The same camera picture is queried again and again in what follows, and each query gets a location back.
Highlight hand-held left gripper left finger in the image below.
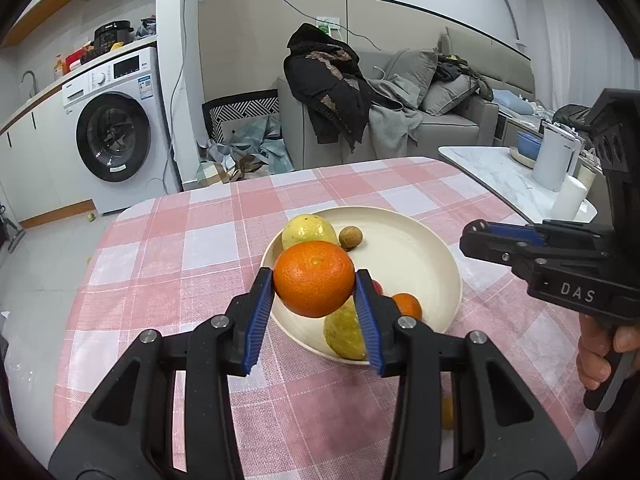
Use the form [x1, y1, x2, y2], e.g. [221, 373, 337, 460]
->
[47, 267, 276, 480]

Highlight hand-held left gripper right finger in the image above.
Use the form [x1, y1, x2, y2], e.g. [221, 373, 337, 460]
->
[354, 269, 593, 480]

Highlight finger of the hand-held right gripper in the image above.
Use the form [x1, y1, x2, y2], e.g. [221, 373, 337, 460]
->
[459, 219, 538, 281]
[482, 220, 618, 251]

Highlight green guava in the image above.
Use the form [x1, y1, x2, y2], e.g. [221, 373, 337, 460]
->
[322, 300, 372, 362]

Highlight cream round plate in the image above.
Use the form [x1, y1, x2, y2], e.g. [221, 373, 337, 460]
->
[260, 206, 462, 365]

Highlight person's right hand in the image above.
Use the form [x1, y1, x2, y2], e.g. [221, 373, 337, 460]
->
[576, 312, 640, 391]

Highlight white marble side table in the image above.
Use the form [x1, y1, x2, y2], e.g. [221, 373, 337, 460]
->
[439, 145, 598, 224]

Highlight white paper roll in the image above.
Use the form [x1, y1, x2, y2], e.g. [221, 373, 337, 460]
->
[550, 175, 588, 221]

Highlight white electric kettle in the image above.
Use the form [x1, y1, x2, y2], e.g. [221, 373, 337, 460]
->
[531, 121, 583, 192]

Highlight yellow guava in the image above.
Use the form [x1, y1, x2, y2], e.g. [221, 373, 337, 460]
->
[281, 214, 340, 252]

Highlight pink checked tablecloth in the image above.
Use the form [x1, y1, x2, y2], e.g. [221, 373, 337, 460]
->
[52, 156, 606, 480]

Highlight grey sofa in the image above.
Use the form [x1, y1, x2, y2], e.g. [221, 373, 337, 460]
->
[277, 25, 536, 171]

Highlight grey pillow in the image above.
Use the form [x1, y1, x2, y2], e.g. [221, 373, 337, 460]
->
[385, 49, 440, 96]
[420, 74, 481, 116]

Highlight pile of paper bags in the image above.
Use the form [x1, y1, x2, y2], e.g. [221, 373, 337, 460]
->
[197, 115, 293, 187]

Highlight grey garment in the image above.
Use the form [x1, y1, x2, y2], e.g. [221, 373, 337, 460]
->
[367, 80, 426, 158]

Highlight dark clothes on sofa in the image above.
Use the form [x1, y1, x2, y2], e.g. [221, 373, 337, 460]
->
[436, 52, 493, 98]

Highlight black patterned basket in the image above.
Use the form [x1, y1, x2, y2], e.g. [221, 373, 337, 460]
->
[202, 89, 280, 146]

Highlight black jacket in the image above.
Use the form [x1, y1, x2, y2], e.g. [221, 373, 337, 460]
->
[284, 23, 386, 152]

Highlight white washing machine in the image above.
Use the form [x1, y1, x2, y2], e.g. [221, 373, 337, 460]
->
[62, 47, 173, 216]

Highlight white kitchen counter cabinet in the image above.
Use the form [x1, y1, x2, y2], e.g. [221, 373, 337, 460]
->
[0, 77, 96, 228]

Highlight black rice cooker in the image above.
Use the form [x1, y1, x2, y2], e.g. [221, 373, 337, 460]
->
[94, 21, 135, 54]

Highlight white upper cabinet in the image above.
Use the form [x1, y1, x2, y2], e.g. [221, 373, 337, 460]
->
[0, 0, 72, 50]

